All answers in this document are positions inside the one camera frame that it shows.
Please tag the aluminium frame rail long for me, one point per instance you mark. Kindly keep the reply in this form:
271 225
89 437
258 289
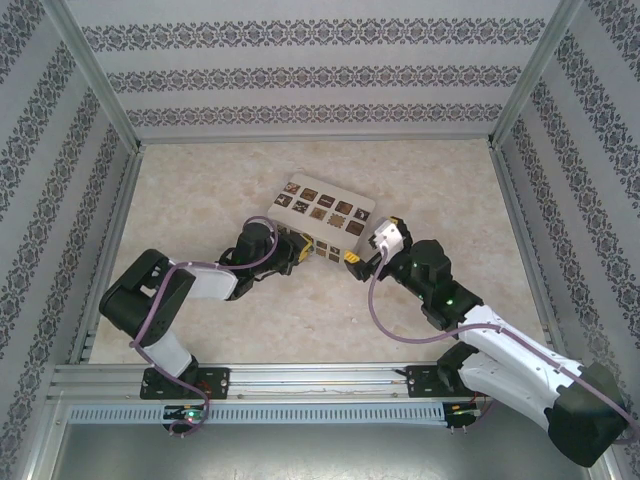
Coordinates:
120 205

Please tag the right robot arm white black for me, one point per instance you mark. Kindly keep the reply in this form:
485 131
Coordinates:
510 360

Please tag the circuit board with green light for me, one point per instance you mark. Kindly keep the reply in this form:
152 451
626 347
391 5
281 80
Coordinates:
187 414

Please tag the wooden box with patterned tiles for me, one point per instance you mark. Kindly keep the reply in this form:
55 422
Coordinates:
325 205

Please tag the aluminium frame rail short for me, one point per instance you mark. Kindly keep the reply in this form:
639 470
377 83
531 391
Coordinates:
315 140

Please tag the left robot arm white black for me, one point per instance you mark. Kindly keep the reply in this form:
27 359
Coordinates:
210 282

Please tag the black base plate right arm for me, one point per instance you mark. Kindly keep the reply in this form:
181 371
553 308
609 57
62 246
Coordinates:
422 381

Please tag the small circuit board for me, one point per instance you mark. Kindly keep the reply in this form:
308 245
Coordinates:
462 409

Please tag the black base plate left arm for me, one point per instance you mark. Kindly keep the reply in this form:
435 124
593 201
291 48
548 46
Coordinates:
215 382

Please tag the aluminium frame post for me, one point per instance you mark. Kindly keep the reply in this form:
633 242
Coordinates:
531 75
100 80

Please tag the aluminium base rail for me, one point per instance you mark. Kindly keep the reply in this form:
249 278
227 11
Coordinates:
320 375

